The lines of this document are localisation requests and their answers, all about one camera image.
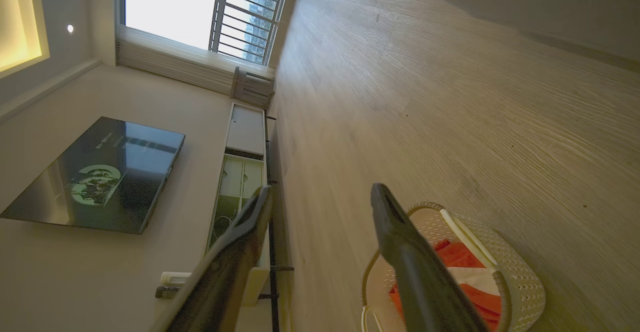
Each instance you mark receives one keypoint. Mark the large bright window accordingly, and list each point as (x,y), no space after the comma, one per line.
(165,7)

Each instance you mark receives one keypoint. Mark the grey metal window railing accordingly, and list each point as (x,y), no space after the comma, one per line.
(245,17)

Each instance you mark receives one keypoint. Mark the white TV cabinet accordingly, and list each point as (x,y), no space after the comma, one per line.
(245,132)

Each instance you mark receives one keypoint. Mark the cream woven laundry basket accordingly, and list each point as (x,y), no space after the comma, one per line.
(520,282)

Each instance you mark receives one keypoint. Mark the black flat screen television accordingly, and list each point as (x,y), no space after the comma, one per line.
(115,172)

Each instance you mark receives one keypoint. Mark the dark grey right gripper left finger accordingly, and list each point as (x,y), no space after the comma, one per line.
(225,272)

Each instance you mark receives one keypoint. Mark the small white box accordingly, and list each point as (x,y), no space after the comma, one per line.
(175,277)

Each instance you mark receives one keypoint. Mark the black metal cabinet frame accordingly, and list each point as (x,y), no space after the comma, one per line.
(273,252)

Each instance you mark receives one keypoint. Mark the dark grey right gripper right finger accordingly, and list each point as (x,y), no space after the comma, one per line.
(420,277)

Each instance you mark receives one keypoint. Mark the red white cloth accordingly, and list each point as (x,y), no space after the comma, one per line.
(460,254)

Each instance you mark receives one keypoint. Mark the white pleated curtain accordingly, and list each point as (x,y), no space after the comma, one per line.
(165,59)

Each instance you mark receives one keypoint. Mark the white slatted box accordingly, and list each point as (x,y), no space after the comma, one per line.
(252,88)

